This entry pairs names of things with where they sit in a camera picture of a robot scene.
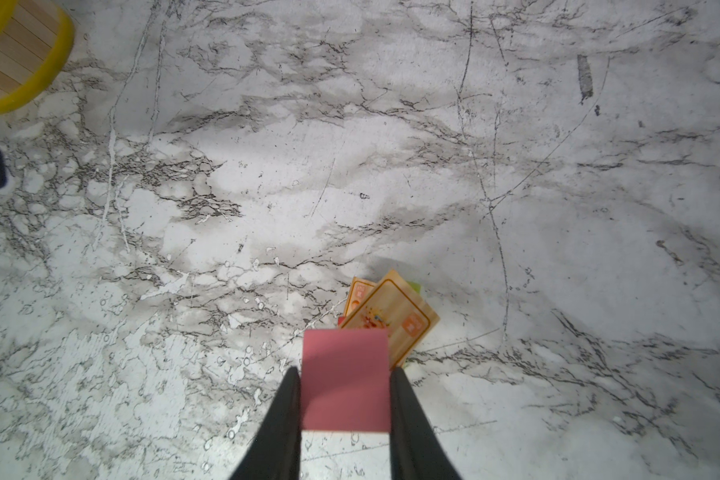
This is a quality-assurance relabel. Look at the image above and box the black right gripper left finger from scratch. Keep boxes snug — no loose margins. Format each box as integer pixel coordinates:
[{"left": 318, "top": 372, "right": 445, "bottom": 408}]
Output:
[{"left": 230, "top": 367, "right": 301, "bottom": 480}]

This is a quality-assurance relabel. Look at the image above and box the printed wood block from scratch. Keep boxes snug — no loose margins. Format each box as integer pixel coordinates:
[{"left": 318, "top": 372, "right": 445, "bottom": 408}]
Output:
[
  {"left": 339, "top": 270, "right": 440, "bottom": 369},
  {"left": 343, "top": 277, "right": 376, "bottom": 317}
]

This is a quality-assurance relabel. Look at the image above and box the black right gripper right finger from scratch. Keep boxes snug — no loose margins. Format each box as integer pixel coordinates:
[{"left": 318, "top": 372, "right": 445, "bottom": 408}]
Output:
[{"left": 390, "top": 367, "right": 461, "bottom": 480}]

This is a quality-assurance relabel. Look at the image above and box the yellow rimmed bamboo steamer basket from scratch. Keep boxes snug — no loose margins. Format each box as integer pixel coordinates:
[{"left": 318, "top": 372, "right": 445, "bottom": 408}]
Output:
[{"left": 0, "top": 0, "right": 75, "bottom": 114}]

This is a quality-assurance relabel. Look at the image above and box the pink cube block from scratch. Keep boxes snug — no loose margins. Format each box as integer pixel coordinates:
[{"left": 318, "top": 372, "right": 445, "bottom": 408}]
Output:
[{"left": 300, "top": 328, "right": 391, "bottom": 433}]

